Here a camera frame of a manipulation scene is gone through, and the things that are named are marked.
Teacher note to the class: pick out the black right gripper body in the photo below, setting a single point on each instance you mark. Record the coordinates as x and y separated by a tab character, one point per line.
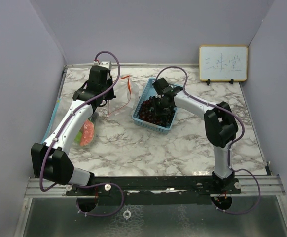
160	107

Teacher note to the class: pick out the dark grape bunch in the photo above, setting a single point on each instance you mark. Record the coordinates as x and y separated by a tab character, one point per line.
146	113

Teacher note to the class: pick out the blue plastic basket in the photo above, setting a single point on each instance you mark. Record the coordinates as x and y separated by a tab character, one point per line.
159	88

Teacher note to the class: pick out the clear bag orange zipper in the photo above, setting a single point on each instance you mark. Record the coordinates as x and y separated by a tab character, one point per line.
127	95

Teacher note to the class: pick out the watermelon slice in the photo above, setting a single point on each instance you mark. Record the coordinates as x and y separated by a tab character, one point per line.
88	133

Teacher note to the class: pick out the clear bag blue zipper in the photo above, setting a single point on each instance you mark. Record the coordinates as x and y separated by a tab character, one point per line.
58	113

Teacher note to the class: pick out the green leaf vegetable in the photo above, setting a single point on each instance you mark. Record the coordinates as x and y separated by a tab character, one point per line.
78	137

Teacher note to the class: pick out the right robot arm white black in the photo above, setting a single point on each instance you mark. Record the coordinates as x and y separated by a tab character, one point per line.
220	124

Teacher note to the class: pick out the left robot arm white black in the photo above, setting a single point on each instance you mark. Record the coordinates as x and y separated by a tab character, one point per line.
50	159

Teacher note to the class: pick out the small whiteboard wooden frame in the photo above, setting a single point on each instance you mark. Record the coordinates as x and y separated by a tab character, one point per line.
223	63

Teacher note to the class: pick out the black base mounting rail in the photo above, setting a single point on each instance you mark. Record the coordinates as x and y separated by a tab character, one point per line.
156	190

